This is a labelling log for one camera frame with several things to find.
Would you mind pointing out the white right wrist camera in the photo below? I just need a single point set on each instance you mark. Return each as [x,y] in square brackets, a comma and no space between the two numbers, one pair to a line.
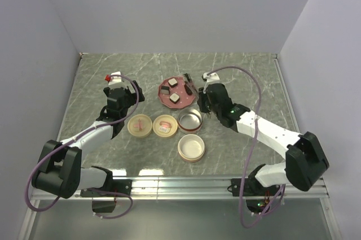
[210,78]

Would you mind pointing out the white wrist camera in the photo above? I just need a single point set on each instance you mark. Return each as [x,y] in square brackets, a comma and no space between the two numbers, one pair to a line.
[114,80]
[210,78]

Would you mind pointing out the cream lid with pink knob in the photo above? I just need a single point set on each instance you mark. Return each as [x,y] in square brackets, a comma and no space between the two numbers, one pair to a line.
[140,126]

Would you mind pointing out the cream lunch box tier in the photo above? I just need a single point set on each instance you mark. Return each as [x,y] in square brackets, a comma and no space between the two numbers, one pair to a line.
[191,148]

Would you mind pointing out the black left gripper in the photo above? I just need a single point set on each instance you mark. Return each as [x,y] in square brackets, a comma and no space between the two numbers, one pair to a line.
[133,96]

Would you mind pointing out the steel lunch box tier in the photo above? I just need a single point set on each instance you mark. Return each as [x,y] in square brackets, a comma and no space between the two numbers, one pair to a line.
[189,121]

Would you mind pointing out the black spiky sea cucumber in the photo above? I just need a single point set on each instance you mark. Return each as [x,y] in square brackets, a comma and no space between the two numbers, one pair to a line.
[187,89]

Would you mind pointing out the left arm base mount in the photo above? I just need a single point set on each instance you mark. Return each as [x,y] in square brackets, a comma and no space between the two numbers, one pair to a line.
[117,186]

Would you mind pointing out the sushi piece back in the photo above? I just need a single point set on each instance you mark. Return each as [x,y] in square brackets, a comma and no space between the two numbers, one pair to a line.
[172,82]

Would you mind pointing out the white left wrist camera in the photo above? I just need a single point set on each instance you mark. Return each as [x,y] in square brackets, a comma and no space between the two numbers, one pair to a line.
[114,80]

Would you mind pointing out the metal tongs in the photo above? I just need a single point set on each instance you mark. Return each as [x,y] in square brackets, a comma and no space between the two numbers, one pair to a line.
[188,81]

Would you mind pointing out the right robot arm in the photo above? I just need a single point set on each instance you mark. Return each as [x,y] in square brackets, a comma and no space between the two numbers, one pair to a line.
[304,159]

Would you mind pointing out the cream lid with barcode label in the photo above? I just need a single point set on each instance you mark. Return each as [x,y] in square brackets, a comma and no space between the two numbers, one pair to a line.
[165,126]

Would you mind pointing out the pink dotted plate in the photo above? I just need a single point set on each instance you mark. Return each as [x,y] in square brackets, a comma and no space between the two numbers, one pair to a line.
[185,99]

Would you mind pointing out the sushi piece front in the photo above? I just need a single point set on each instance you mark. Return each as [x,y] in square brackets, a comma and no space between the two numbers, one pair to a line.
[174,98]

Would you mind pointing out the sushi piece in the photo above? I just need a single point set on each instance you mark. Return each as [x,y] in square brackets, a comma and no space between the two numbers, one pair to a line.
[172,82]
[174,98]
[165,90]

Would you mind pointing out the sushi piece left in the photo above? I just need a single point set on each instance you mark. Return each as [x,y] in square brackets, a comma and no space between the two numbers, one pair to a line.
[165,90]

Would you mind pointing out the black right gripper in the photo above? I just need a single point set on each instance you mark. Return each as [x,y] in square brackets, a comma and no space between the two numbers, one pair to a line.
[202,96]

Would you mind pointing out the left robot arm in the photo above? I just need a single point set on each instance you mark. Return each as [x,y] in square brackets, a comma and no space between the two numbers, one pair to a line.
[58,171]

